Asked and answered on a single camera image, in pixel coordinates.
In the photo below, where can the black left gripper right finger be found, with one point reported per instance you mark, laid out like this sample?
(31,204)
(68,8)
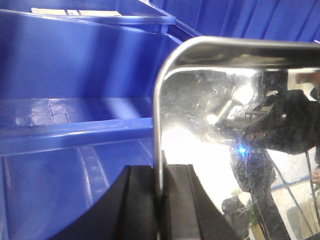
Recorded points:
(188,212)

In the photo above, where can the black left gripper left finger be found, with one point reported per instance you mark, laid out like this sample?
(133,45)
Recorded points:
(125,212)

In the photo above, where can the blue bin lower shelf left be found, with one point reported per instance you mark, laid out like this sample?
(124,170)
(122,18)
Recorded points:
(75,109)

